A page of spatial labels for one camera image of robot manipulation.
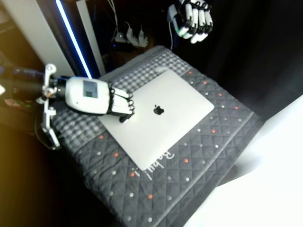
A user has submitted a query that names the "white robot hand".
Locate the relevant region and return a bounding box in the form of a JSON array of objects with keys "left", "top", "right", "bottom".
[
  {"left": 167, "top": 0, "right": 214, "bottom": 44},
  {"left": 64, "top": 77, "right": 135, "bottom": 123}
]

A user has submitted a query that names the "silver laptop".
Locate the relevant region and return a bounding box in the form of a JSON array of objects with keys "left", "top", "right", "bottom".
[{"left": 97, "top": 69, "right": 215, "bottom": 171}]

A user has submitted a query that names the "blue light strip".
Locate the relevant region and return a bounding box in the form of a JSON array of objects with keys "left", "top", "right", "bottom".
[{"left": 55, "top": 0, "right": 94, "bottom": 80}]

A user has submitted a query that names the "white upright panel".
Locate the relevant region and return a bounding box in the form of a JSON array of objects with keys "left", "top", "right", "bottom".
[{"left": 76, "top": 0, "right": 107, "bottom": 76}]

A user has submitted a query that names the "white power strip with plugs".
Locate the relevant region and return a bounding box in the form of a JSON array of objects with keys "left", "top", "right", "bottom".
[{"left": 112, "top": 21, "right": 149, "bottom": 47}]

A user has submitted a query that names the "grey quilted dotted quilt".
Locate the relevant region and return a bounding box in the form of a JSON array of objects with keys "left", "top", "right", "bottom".
[{"left": 48, "top": 44, "right": 265, "bottom": 227}]

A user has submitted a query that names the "thin white hand cable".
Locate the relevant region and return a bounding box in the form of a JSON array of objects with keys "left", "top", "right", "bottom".
[{"left": 168, "top": 20, "right": 174, "bottom": 49}]

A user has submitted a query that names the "white power cable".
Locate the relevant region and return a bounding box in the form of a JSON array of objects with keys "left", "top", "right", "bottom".
[{"left": 107, "top": 0, "right": 120, "bottom": 35}]

